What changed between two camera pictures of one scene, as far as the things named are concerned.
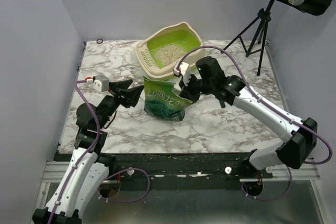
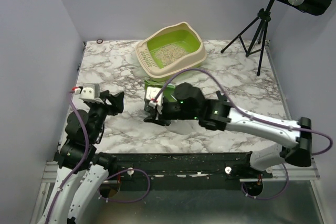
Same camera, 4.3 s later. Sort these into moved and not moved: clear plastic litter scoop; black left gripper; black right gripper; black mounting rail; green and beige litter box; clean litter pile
Moved: black right gripper; clear plastic litter scoop; black left gripper
Not moved: black mounting rail; green and beige litter box; clean litter pile
